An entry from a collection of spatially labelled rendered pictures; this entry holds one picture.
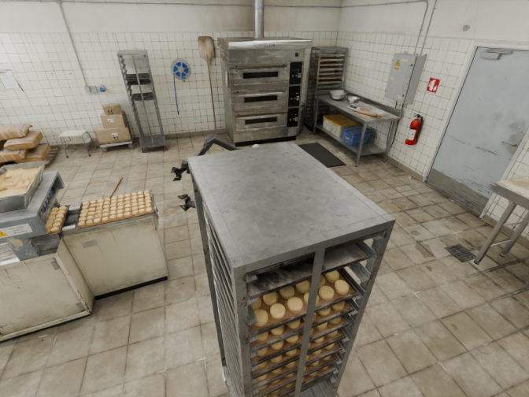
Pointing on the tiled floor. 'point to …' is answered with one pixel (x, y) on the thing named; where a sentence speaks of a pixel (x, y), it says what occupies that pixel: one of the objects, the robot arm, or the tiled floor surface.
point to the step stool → (76, 139)
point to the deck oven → (262, 87)
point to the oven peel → (207, 60)
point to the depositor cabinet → (41, 291)
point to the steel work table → (360, 121)
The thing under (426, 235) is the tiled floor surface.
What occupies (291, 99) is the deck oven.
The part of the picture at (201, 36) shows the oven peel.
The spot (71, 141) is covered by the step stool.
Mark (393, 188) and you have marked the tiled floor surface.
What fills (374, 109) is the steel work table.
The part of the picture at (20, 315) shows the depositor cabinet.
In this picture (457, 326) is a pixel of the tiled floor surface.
